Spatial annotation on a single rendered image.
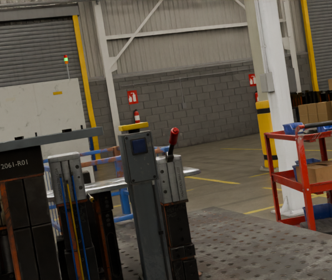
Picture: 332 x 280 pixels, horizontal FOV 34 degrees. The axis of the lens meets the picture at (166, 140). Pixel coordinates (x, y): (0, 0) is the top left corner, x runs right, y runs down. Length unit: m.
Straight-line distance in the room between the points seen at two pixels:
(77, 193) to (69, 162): 0.08
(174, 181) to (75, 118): 8.23
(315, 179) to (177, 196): 2.18
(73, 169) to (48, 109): 8.16
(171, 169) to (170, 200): 0.08
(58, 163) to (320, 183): 2.36
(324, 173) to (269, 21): 2.24
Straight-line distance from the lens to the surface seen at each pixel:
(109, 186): 1.47
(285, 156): 5.35
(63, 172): 1.34
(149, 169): 1.20
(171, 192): 1.39
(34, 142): 1.14
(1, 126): 9.38
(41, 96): 9.49
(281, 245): 1.78
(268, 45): 5.34
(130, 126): 1.19
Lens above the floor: 1.18
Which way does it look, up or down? 3 degrees down
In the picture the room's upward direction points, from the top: 9 degrees counter-clockwise
